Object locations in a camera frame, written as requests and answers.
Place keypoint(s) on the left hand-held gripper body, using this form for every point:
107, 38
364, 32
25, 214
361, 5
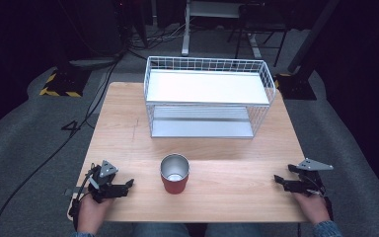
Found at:
103, 184

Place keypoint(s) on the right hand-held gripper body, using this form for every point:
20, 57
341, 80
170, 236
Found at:
307, 179

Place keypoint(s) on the red metal cup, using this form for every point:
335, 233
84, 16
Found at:
174, 173

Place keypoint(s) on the person's right hand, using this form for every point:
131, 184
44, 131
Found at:
312, 207

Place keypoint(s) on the person's left hand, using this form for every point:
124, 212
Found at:
91, 214

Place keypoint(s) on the black stand base striped edge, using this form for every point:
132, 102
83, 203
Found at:
62, 82

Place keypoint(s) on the black chair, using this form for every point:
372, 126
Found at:
260, 23

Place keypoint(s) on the white metal stand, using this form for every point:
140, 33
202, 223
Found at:
207, 19

